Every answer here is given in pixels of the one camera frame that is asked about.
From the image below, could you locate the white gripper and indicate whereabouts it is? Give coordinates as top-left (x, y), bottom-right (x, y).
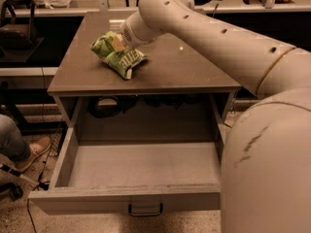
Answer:
top-left (111, 12), bottom-right (164, 52)

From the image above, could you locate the green jalapeno chip bag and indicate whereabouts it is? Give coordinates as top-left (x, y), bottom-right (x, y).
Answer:
top-left (91, 31), bottom-right (147, 80)

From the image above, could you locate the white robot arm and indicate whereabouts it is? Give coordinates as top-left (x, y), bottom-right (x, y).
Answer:
top-left (121, 0), bottom-right (311, 233)

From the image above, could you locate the grey drawer cabinet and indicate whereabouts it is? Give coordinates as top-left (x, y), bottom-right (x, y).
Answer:
top-left (49, 12), bottom-right (240, 143)

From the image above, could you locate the open grey top drawer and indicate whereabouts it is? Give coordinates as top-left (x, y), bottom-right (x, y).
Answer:
top-left (28, 123), bottom-right (227, 216)

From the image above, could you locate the dark handbag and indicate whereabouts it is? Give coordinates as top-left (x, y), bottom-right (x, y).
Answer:
top-left (0, 0), bottom-right (38, 50)

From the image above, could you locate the tan shoe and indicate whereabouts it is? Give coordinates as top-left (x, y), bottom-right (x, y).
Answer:
top-left (14, 136), bottom-right (52, 173)

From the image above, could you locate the blue jeans leg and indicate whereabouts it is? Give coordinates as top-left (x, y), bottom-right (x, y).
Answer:
top-left (0, 115), bottom-right (30, 162)

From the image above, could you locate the black office chair base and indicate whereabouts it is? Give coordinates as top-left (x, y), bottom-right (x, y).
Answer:
top-left (0, 163), bottom-right (39, 201)

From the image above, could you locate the coiled black cable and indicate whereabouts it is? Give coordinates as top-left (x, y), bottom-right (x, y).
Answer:
top-left (87, 95), bottom-right (123, 118)

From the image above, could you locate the black drawer handle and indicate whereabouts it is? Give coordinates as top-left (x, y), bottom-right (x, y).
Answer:
top-left (128, 203), bottom-right (163, 216)

